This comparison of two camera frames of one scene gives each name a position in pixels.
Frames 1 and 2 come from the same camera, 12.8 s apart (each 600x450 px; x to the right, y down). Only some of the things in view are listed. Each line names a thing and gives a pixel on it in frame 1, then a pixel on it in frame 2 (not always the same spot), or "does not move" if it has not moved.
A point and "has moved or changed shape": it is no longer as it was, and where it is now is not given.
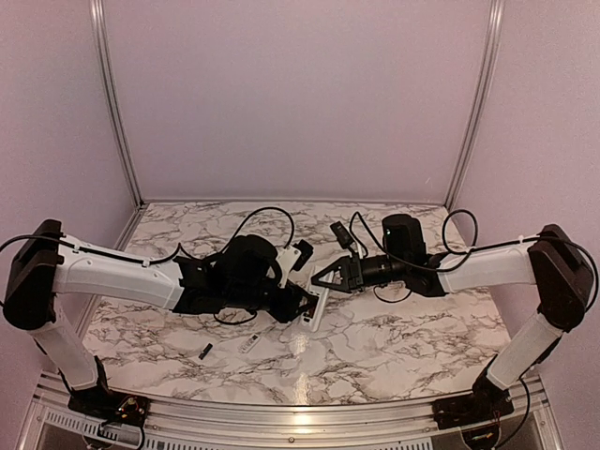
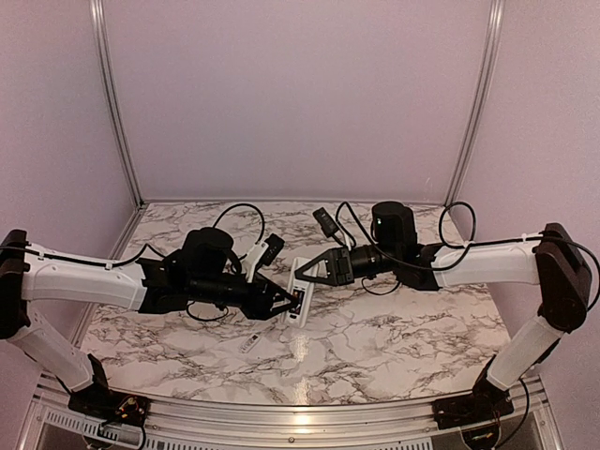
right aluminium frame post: x=495 y=22 does not move
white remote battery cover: x=248 y=343 does not move
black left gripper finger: x=309 y=307 -> x=281 y=302
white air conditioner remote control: x=322 y=294 has moved or changed shape
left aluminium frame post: x=98 y=15 does not move
